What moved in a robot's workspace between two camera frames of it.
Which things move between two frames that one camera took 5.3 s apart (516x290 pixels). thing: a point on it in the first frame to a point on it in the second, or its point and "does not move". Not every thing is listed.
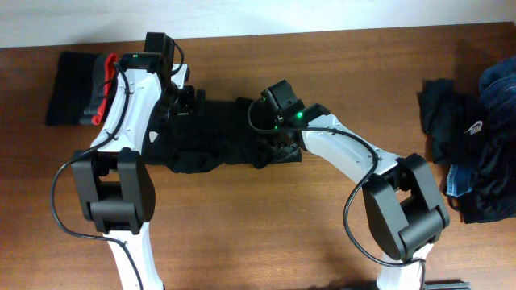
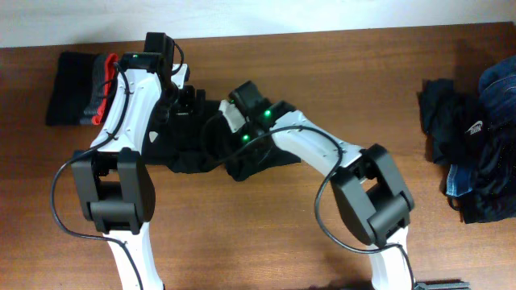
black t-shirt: [231, 131] does not move
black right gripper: [286, 147] to [255, 147]
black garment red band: [83, 89] does not move
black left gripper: [189, 105] does not move
